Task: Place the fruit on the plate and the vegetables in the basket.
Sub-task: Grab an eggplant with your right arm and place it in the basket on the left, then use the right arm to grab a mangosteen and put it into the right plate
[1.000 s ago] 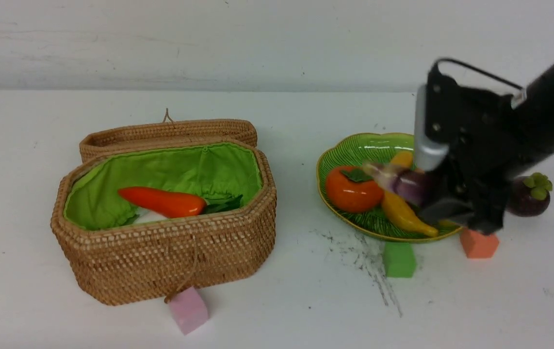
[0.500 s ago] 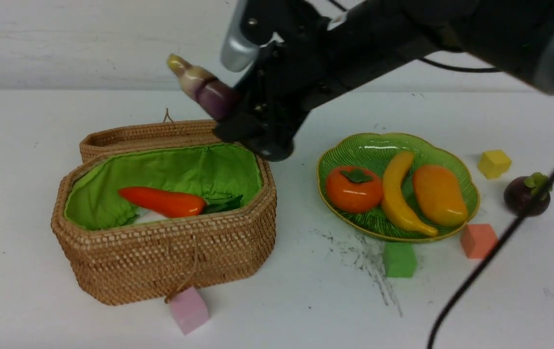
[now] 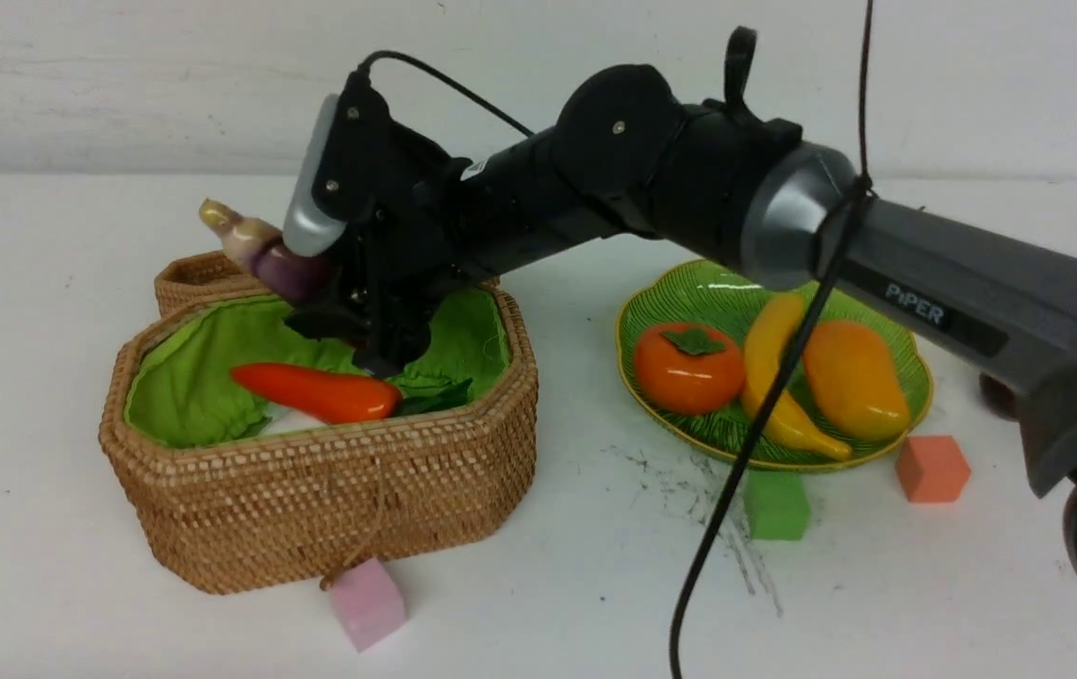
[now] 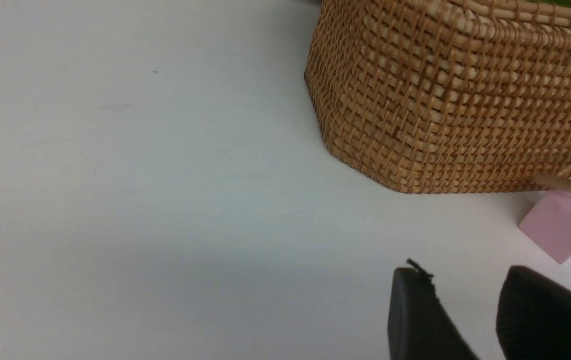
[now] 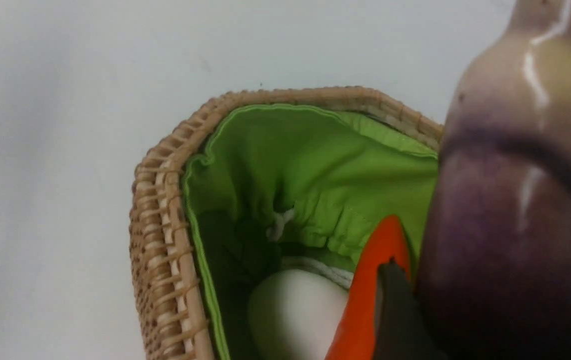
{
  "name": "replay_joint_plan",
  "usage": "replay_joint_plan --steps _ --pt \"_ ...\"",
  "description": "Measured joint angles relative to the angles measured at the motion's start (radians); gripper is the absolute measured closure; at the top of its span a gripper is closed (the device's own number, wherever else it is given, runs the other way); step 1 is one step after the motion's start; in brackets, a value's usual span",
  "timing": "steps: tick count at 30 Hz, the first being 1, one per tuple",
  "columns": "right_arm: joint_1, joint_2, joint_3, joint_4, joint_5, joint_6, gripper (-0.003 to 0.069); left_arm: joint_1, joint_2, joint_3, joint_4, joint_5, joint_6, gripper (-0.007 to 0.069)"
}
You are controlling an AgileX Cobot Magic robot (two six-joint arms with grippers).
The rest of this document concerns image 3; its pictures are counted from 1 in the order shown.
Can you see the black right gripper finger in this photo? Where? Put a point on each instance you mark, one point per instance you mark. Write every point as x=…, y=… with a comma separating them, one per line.
x=326, y=320
x=396, y=326

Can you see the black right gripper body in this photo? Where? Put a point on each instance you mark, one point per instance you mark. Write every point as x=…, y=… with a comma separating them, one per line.
x=386, y=182

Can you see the orange red pepper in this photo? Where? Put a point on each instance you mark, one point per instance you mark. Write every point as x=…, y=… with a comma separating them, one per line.
x=340, y=398

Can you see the purple eggplant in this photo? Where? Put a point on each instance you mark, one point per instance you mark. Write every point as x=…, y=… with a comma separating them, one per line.
x=260, y=250

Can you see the white radish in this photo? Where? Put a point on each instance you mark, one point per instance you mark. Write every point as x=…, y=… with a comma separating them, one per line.
x=281, y=420

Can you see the orange persimmon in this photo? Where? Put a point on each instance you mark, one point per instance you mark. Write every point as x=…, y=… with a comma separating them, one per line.
x=688, y=368

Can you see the yellow banana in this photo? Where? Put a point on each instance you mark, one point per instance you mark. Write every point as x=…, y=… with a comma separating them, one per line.
x=763, y=348

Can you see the orange yellow mango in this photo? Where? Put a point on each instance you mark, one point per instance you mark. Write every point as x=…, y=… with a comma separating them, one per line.
x=853, y=378

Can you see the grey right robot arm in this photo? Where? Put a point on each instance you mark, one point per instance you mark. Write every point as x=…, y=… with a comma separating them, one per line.
x=626, y=158

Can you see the woven rattan basket lid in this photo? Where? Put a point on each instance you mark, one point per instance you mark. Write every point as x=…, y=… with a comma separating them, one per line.
x=186, y=279

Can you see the woven rattan basket green lining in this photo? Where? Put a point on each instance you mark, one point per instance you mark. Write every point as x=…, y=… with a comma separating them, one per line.
x=267, y=511

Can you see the pink foam cube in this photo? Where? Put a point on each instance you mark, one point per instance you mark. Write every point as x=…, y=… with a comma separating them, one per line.
x=368, y=603

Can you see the green ribbed glass plate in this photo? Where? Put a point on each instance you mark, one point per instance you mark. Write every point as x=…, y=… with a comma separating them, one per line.
x=701, y=292

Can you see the green foam cube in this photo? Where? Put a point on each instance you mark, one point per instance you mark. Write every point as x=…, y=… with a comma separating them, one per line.
x=776, y=506

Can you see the orange foam cube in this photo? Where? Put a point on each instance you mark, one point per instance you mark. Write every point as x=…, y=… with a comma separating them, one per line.
x=932, y=470

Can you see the purple mangosteen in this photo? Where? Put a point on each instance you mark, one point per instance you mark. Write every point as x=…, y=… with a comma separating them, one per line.
x=998, y=398

